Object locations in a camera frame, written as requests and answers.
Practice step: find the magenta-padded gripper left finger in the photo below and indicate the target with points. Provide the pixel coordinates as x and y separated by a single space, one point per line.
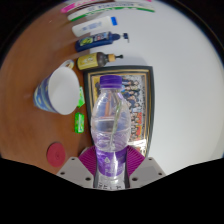
87 161

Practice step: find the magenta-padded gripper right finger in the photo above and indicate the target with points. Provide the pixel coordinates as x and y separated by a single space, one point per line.
136 161

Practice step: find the clear purple-label water bottle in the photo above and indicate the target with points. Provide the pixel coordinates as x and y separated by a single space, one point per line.
110 133

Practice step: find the small green packet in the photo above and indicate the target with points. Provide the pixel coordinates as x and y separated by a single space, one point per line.
79 122
81 97

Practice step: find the framed group picture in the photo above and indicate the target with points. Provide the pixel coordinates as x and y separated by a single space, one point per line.
140 106

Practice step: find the amber pump bottle yellow label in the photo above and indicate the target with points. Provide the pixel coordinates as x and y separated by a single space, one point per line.
91 61

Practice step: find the dark blue pump bottle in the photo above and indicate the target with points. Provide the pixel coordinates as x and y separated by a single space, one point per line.
95 40

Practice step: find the white bottle with blue cap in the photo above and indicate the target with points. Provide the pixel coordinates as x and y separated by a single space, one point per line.
91 26

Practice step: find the long pink box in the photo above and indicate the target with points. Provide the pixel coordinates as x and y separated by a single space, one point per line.
75 6

